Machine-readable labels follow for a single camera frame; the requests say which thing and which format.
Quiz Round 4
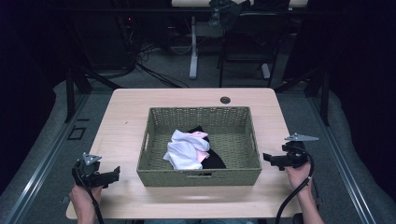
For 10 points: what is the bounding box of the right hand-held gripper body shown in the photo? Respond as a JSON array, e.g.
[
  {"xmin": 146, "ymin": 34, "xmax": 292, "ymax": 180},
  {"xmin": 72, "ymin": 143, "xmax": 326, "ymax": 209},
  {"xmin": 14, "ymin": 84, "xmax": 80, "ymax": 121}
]
[{"xmin": 279, "ymin": 133, "xmax": 320, "ymax": 171}]

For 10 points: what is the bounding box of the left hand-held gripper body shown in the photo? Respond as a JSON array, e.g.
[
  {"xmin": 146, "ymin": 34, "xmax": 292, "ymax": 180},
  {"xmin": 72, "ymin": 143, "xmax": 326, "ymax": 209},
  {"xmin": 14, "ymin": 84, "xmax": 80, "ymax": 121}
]
[{"xmin": 71, "ymin": 151, "xmax": 110, "ymax": 189}]

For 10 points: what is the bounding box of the person's right hand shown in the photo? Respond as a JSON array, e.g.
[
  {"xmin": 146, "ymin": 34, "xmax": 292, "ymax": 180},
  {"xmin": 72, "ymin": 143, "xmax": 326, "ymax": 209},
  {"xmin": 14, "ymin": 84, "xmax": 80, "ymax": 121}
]
[{"xmin": 284, "ymin": 161, "xmax": 313, "ymax": 194}]

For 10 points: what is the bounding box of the person's left hand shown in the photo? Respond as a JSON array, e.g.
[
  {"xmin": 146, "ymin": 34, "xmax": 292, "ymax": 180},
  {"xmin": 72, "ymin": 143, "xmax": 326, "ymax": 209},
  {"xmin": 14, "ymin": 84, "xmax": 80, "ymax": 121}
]
[{"xmin": 68, "ymin": 183, "xmax": 104, "ymax": 213}]

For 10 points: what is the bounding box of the green woven basket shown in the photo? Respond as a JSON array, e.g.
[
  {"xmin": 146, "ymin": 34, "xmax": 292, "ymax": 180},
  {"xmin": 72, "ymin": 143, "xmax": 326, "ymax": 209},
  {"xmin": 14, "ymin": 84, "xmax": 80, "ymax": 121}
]
[{"xmin": 136, "ymin": 106, "xmax": 262, "ymax": 188}]

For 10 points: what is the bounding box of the black cloth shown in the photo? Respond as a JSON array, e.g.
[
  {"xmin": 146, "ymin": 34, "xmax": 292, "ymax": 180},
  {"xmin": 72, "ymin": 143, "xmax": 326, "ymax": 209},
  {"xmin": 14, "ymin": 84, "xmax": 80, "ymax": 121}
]
[{"xmin": 185, "ymin": 125, "xmax": 228, "ymax": 170}]

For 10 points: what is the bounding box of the black metal stand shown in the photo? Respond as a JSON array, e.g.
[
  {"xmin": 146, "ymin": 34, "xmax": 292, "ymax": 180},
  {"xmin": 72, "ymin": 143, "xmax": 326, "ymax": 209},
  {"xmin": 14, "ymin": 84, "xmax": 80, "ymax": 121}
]
[
  {"xmin": 274, "ymin": 62, "xmax": 332, "ymax": 127},
  {"xmin": 63, "ymin": 18, "xmax": 122, "ymax": 124}
]

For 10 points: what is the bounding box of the white cloth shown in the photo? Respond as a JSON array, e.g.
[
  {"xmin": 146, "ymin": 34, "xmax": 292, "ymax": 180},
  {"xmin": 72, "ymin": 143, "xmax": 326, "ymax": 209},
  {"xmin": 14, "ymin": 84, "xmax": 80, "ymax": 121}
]
[{"xmin": 163, "ymin": 129, "xmax": 211, "ymax": 171}]

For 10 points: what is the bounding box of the pink cloth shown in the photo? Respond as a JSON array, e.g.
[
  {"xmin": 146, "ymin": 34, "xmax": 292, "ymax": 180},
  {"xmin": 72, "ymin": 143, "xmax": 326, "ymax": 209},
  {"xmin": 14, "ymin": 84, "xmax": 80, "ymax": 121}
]
[{"xmin": 190, "ymin": 131, "xmax": 210, "ymax": 163}]

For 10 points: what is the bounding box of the black chair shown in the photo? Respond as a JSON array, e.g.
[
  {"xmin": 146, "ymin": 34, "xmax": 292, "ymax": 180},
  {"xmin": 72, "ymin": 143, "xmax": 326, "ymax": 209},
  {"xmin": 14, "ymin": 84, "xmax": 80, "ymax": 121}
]
[{"xmin": 217, "ymin": 8, "xmax": 283, "ymax": 89}]

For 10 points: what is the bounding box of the white desk leg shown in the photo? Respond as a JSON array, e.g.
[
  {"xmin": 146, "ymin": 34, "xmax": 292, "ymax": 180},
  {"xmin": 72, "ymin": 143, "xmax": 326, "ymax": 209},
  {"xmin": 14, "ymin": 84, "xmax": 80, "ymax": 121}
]
[{"xmin": 189, "ymin": 16, "xmax": 199, "ymax": 80}]

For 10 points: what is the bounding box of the dark bag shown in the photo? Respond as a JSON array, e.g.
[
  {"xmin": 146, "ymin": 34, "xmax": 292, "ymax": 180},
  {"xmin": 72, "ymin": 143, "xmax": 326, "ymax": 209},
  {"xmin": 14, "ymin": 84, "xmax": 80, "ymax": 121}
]
[{"xmin": 207, "ymin": 0, "xmax": 252, "ymax": 30}]

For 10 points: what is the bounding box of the white desk top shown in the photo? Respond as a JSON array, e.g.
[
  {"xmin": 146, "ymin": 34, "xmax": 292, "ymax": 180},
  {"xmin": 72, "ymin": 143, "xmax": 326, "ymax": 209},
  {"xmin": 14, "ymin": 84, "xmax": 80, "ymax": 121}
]
[{"xmin": 171, "ymin": 0, "xmax": 309, "ymax": 8}]

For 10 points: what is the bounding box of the black floor outlet frame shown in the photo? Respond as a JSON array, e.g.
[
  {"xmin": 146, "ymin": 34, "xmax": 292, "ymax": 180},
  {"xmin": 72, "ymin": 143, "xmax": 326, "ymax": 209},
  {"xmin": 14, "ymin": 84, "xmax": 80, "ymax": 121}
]
[{"xmin": 66, "ymin": 125, "xmax": 88, "ymax": 141}]

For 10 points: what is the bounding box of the metal floor rail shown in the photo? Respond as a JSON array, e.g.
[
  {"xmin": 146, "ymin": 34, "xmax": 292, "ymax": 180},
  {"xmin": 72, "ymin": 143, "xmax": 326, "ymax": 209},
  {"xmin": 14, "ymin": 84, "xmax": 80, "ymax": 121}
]
[
  {"xmin": 306, "ymin": 92, "xmax": 378, "ymax": 224},
  {"xmin": 3, "ymin": 92, "xmax": 92, "ymax": 224}
]

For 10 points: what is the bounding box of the floor cables bundle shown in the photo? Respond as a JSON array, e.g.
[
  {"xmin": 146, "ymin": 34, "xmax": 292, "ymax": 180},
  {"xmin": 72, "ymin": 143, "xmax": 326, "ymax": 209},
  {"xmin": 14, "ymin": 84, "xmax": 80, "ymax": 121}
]
[{"xmin": 120, "ymin": 15, "xmax": 191, "ymax": 89}]

